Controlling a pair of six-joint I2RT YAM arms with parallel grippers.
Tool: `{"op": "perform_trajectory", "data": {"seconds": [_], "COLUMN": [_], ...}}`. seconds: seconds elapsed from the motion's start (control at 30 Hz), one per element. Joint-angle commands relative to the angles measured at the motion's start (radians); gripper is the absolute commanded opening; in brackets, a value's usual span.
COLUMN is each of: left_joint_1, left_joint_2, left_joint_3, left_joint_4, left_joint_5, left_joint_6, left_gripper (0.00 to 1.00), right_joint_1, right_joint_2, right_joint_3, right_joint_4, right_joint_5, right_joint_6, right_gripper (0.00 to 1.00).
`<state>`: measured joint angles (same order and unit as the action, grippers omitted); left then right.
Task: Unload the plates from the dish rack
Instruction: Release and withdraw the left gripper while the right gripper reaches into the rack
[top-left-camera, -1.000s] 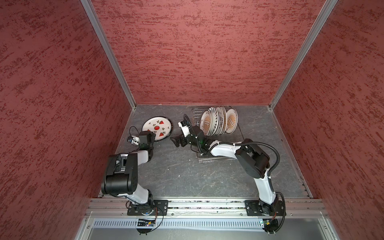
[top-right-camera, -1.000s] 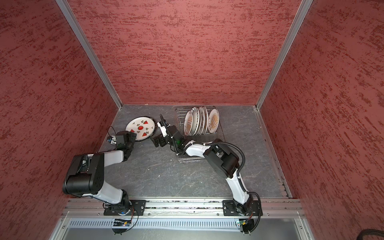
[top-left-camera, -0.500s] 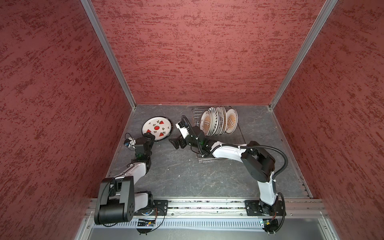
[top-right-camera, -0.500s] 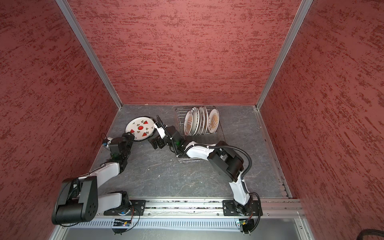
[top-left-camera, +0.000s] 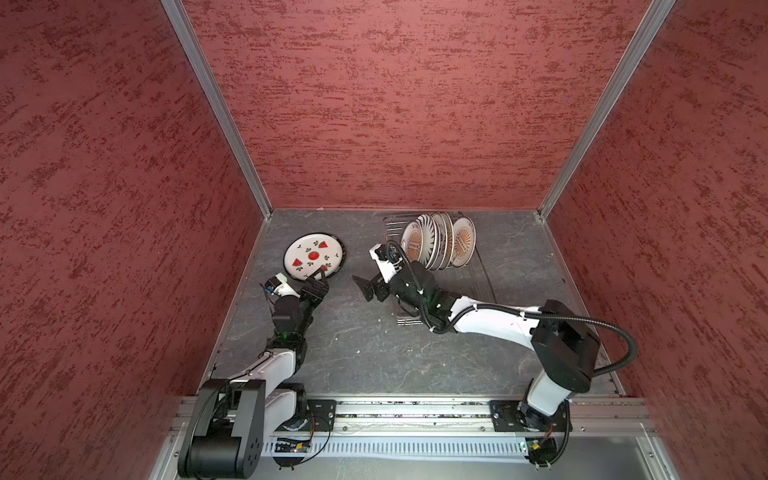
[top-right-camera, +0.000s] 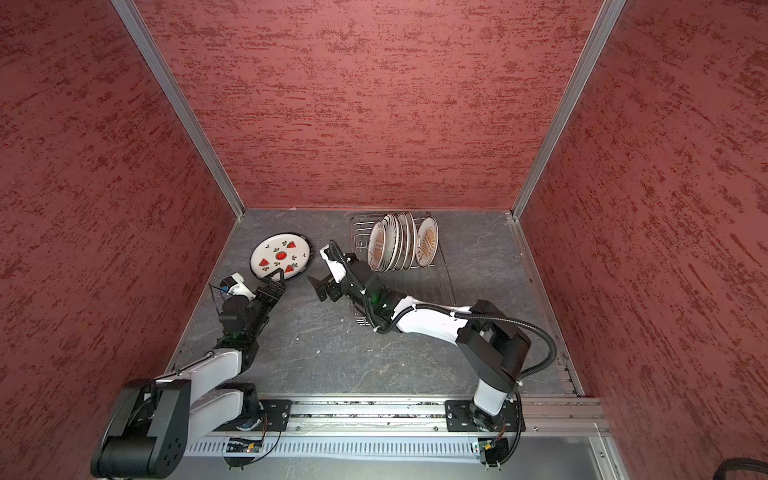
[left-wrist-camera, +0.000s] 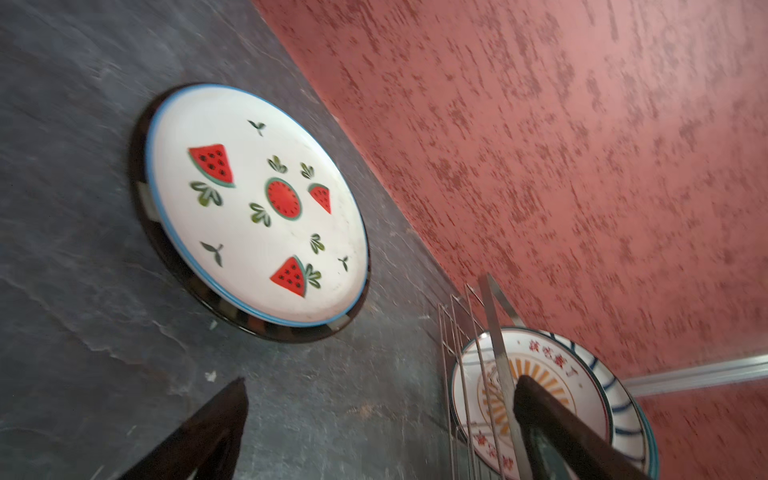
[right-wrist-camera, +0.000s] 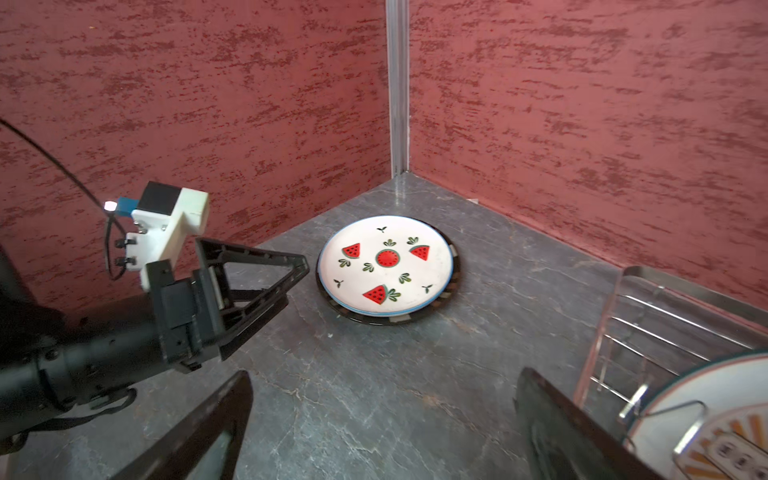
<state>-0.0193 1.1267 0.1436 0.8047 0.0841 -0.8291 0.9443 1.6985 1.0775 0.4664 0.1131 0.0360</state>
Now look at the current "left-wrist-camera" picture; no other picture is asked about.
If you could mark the white watermelon pattern plate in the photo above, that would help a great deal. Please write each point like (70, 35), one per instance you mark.
(256, 207)

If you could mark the brown rimmed cream plate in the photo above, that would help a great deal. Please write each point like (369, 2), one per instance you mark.
(224, 309)

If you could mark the aluminium right corner post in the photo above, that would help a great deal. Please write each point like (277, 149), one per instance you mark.
(742, 370)

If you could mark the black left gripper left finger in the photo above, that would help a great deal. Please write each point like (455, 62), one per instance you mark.
(206, 446)

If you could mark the white blue striped plate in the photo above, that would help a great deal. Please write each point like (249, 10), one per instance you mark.
(627, 429)

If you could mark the white sunburst pattern plate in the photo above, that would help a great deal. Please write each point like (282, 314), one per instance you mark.
(558, 366)

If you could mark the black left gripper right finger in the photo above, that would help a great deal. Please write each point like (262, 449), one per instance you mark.
(558, 444)

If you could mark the metal wire dish rack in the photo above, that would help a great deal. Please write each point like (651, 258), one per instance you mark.
(463, 319)

